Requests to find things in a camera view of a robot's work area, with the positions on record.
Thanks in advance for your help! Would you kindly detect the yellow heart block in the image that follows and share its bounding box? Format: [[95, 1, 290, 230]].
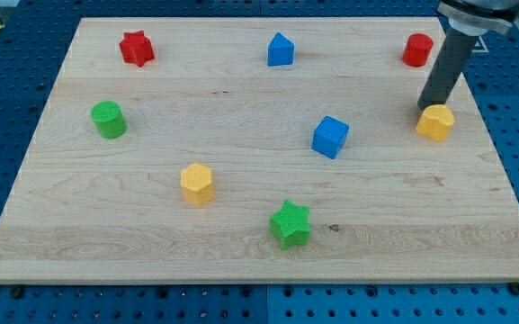
[[416, 104, 455, 141]]

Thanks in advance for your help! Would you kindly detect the robot arm silver flange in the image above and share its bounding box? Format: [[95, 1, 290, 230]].
[[437, 0, 519, 36]]

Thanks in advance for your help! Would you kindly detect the blue cube block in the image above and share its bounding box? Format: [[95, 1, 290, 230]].
[[311, 116, 350, 159]]

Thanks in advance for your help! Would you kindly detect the wooden board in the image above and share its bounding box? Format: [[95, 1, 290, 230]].
[[0, 17, 519, 285]]

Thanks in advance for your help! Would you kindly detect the yellow hexagon block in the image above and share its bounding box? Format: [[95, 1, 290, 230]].
[[180, 163, 215, 206]]

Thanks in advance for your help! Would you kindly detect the green star block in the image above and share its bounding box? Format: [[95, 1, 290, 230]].
[[269, 200, 311, 250]]

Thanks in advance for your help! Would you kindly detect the blue pentagon block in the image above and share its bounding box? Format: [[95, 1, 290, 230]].
[[267, 32, 295, 67]]

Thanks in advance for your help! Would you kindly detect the green cylinder block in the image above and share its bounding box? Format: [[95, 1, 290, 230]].
[[91, 101, 127, 139]]

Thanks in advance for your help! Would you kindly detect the red star block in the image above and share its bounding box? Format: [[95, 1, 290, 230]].
[[119, 31, 155, 68]]

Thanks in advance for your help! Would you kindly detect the red cylinder block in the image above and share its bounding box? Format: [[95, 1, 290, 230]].
[[401, 33, 434, 68]]

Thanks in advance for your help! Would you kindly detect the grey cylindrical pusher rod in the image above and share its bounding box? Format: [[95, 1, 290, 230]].
[[417, 28, 478, 111]]

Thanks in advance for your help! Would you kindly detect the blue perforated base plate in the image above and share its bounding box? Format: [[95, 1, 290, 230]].
[[0, 0, 519, 323]]

